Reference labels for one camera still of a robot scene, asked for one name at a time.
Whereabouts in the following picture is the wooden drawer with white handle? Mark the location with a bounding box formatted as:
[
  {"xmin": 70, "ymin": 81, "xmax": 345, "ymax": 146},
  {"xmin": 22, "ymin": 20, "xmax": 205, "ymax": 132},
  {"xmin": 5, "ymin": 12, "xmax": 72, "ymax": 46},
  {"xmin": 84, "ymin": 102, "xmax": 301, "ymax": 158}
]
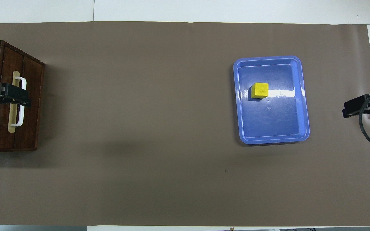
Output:
[{"xmin": 0, "ymin": 45, "xmax": 45, "ymax": 150}]

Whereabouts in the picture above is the yellow cube block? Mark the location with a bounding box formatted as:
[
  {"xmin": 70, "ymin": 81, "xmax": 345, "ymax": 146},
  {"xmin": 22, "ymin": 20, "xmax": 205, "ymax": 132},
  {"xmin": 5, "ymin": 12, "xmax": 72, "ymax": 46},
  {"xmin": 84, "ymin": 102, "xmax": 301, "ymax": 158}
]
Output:
[{"xmin": 251, "ymin": 82, "xmax": 269, "ymax": 99}]

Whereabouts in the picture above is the blue plastic tray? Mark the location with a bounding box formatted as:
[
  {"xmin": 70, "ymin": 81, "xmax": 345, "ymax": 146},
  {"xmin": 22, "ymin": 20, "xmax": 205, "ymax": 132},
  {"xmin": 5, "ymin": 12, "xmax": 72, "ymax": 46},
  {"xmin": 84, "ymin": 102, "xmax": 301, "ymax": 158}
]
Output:
[{"xmin": 233, "ymin": 56, "xmax": 310, "ymax": 145}]

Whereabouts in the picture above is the brown table mat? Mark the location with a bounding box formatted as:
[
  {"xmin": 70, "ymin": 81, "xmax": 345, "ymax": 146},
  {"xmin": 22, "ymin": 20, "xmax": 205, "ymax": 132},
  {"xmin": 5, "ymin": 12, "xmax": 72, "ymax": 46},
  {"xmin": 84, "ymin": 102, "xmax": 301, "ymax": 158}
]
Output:
[{"xmin": 0, "ymin": 21, "xmax": 370, "ymax": 227}]

